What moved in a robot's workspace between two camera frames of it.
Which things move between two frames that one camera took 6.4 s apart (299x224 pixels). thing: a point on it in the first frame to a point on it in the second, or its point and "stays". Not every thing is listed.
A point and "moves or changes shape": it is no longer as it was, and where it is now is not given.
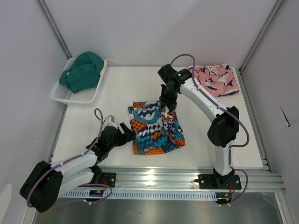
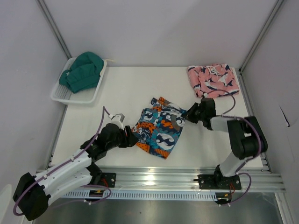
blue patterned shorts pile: x=157 y=128 moves or changes shape
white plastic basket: x=62 y=94 stays
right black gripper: x=168 y=103 to x=188 y=115
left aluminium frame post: x=48 y=17 stays
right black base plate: x=207 y=181 stays
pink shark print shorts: x=216 y=80 stays
